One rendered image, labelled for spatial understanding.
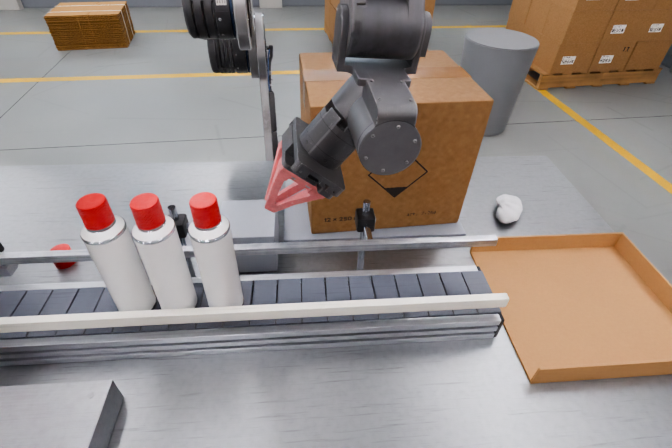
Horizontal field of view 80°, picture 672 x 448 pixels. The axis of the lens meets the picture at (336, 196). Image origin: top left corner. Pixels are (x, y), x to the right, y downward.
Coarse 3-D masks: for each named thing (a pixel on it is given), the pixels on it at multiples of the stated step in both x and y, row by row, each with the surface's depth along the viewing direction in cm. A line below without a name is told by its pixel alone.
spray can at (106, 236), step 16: (80, 208) 46; (96, 208) 46; (96, 224) 47; (112, 224) 49; (96, 240) 48; (112, 240) 49; (128, 240) 51; (96, 256) 50; (112, 256) 50; (128, 256) 52; (112, 272) 51; (128, 272) 53; (144, 272) 56; (112, 288) 53; (128, 288) 54; (144, 288) 56; (128, 304) 56; (144, 304) 57
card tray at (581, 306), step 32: (480, 256) 76; (512, 256) 77; (544, 256) 77; (576, 256) 77; (608, 256) 77; (640, 256) 73; (512, 288) 70; (544, 288) 71; (576, 288) 71; (608, 288) 71; (640, 288) 71; (512, 320) 65; (544, 320) 66; (576, 320) 66; (608, 320) 66; (640, 320) 66; (544, 352) 61; (576, 352) 61; (608, 352) 61; (640, 352) 62
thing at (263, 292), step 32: (96, 288) 62; (256, 288) 63; (288, 288) 63; (320, 288) 64; (352, 288) 64; (384, 288) 64; (416, 288) 64; (448, 288) 64; (480, 288) 64; (256, 320) 59; (288, 320) 59; (320, 320) 59; (352, 320) 59
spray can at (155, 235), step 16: (144, 208) 46; (160, 208) 48; (144, 224) 48; (160, 224) 49; (144, 240) 48; (160, 240) 49; (176, 240) 51; (144, 256) 50; (160, 256) 50; (176, 256) 52; (160, 272) 52; (176, 272) 53; (160, 288) 54; (176, 288) 55; (192, 288) 58; (160, 304) 57; (176, 304) 56; (192, 304) 59
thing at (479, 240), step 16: (336, 240) 61; (352, 240) 61; (368, 240) 61; (384, 240) 61; (400, 240) 61; (416, 240) 61; (432, 240) 61; (448, 240) 61; (464, 240) 61; (480, 240) 62; (496, 240) 62; (0, 256) 56; (16, 256) 56; (32, 256) 56; (48, 256) 56; (64, 256) 57; (80, 256) 57; (192, 256) 59
